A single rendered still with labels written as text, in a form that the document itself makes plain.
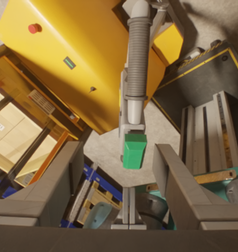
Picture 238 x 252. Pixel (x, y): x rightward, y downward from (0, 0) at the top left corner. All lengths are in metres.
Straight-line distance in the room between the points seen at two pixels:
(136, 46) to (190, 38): 1.40
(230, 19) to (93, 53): 1.11
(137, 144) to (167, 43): 1.09
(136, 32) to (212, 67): 1.16
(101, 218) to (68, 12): 0.89
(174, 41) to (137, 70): 1.05
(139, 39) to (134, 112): 0.12
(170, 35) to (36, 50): 0.82
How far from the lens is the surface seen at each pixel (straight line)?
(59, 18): 0.93
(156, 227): 0.92
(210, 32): 1.69
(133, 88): 0.31
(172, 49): 1.35
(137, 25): 0.31
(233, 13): 1.68
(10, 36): 1.09
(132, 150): 0.31
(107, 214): 0.80
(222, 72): 1.47
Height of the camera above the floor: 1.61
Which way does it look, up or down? 43 degrees down
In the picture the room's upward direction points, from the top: 157 degrees counter-clockwise
